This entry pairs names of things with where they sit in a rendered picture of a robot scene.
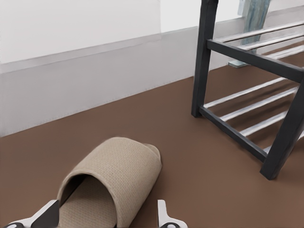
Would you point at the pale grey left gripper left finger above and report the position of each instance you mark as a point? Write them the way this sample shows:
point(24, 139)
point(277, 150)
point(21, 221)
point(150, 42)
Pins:
point(45, 213)

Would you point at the beige woven slipper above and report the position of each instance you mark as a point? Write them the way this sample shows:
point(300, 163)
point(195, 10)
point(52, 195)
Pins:
point(111, 175)

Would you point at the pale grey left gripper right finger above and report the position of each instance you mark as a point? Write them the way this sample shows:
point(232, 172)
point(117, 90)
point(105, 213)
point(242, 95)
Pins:
point(164, 215)

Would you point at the black shoe rack silver bars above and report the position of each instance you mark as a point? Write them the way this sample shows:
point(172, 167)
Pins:
point(249, 78)

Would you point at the silver frame post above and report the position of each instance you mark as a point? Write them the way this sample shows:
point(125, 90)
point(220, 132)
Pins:
point(251, 23)

